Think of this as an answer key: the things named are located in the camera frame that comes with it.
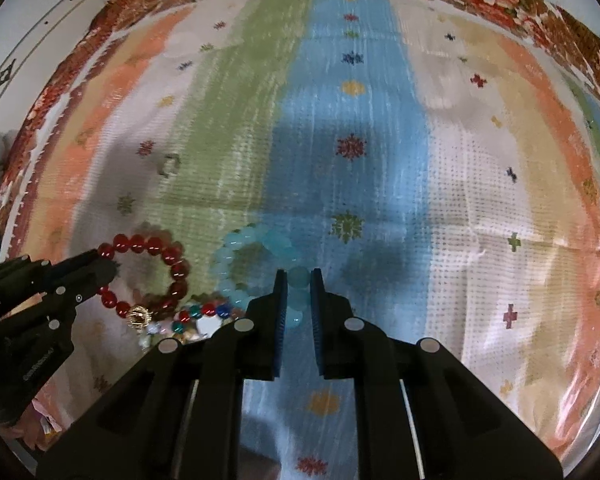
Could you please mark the striped patterned blanket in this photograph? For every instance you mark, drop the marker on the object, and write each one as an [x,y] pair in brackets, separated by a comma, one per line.
[355,160]

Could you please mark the white panelled door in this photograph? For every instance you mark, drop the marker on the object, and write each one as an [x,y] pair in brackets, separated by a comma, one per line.
[30,35]

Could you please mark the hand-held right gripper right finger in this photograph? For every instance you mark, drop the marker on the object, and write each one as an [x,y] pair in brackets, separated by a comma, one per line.
[316,321]

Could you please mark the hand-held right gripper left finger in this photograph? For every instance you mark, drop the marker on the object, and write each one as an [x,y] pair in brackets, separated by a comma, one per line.
[281,321]

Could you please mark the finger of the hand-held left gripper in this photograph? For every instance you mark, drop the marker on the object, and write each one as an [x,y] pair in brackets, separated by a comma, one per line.
[87,261]
[97,282]

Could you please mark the pink cloth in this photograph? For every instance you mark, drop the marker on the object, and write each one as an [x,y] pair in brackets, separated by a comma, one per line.
[39,417]

